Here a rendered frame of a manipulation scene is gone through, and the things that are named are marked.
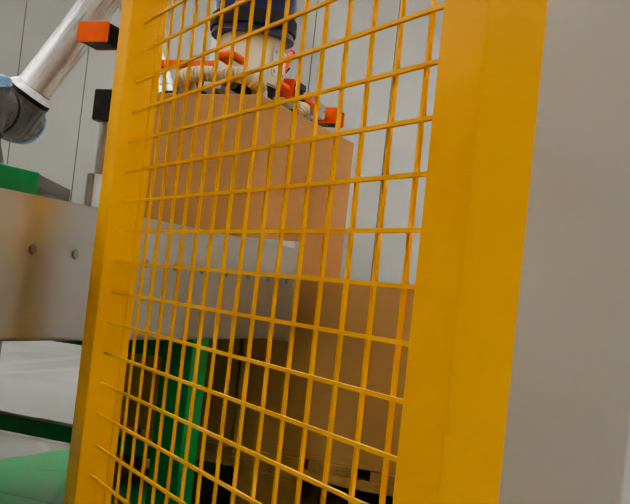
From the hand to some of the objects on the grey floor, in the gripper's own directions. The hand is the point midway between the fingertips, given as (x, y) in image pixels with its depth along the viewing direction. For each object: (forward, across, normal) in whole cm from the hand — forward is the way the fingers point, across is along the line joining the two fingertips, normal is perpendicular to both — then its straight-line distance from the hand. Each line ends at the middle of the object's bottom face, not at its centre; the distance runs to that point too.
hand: (288, 93), depth 277 cm
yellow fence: (+70, -107, -166) cm, 209 cm away
